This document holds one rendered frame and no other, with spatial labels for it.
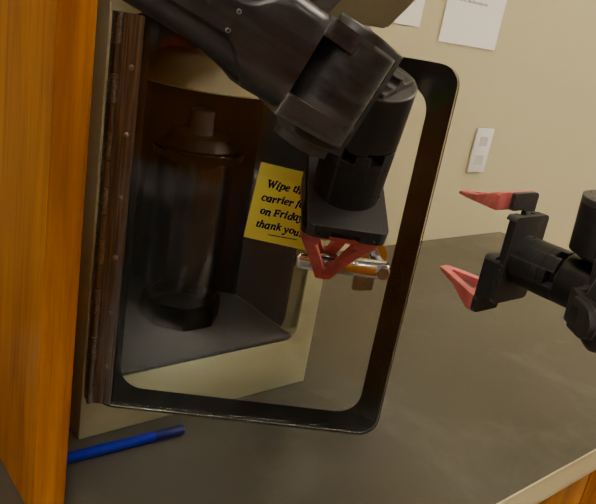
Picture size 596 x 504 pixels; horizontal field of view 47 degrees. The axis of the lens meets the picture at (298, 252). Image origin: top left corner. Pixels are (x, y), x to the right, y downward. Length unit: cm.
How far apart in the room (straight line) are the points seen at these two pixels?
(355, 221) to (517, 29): 132
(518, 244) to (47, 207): 48
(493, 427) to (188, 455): 41
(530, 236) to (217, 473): 43
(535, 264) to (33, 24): 53
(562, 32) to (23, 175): 161
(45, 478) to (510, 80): 148
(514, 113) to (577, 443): 108
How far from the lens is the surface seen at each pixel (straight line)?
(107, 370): 74
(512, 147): 194
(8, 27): 64
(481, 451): 91
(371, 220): 55
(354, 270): 63
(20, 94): 61
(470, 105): 174
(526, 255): 77
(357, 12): 76
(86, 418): 79
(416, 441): 89
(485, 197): 79
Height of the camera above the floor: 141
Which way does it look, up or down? 19 degrees down
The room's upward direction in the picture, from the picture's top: 10 degrees clockwise
